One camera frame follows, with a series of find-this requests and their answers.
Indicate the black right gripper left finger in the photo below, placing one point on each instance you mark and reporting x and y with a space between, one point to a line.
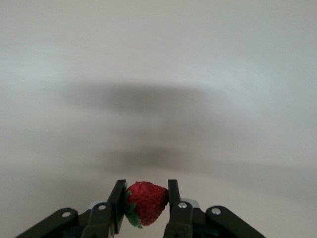
99 220

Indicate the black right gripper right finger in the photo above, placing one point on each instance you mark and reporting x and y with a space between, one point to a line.
183 220

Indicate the red strawberry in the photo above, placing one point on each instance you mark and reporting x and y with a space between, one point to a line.
148 200

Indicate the brown table cover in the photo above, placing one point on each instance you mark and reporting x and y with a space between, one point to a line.
158 49

